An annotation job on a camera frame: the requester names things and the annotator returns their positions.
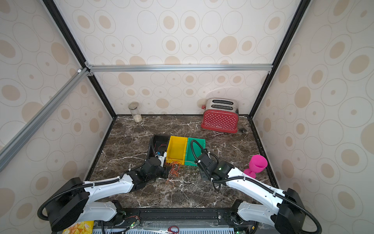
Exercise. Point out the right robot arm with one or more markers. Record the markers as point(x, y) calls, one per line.
point(281, 209)

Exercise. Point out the red handled scissors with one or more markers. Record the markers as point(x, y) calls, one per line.
point(169, 230)

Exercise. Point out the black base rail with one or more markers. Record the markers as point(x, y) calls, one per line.
point(189, 221)

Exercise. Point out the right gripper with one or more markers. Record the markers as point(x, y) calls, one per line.
point(203, 158)

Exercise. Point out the glass jar with lid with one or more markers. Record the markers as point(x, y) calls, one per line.
point(134, 110)

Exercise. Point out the yellow plastic bin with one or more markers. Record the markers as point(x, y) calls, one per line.
point(176, 151)

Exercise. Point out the red polka dot toaster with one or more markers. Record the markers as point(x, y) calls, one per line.
point(221, 115)

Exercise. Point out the black plastic bin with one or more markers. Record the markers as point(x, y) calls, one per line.
point(158, 143)

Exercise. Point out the aluminium frame bar back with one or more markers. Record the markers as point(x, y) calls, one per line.
point(182, 67)

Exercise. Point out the aluminium frame bar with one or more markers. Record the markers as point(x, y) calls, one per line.
point(182, 67)
point(23, 136)

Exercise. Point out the yellow snack bag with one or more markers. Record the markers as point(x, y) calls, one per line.
point(85, 227)

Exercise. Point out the pink plastic goblet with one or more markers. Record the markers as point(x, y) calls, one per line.
point(256, 165)

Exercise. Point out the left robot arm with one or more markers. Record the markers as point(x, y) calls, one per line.
point(78, 201)

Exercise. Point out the aluminium frame bar left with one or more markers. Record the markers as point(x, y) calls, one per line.
point(23, 136)

